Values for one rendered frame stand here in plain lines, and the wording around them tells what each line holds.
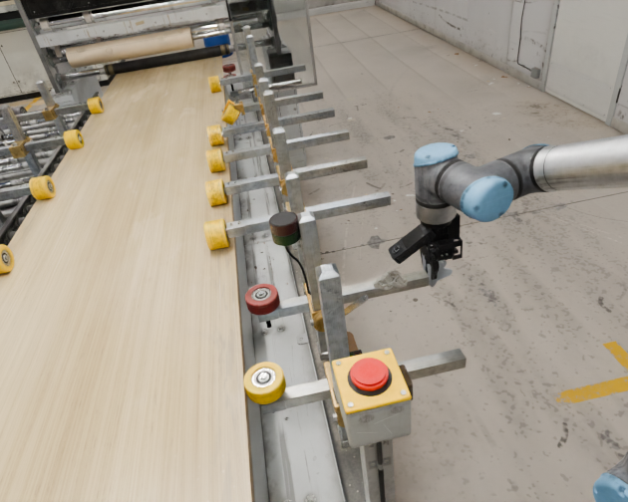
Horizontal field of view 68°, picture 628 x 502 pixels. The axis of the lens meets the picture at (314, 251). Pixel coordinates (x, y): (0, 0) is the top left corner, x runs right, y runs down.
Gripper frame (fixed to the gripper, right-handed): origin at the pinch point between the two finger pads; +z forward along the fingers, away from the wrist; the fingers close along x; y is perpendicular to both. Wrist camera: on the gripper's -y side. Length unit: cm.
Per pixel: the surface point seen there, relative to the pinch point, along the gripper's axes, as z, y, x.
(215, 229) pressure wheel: -16, -51, 22
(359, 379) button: -41, -28, -56
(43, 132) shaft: -3, -155, 193
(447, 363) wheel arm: -1.6, -6.1, -26.6
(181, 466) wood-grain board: -10, -59, -40
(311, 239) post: -25.6, -27.5, -6.0
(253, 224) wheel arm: -14.6, -40.7, 23.2
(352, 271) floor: 83, -3, 111
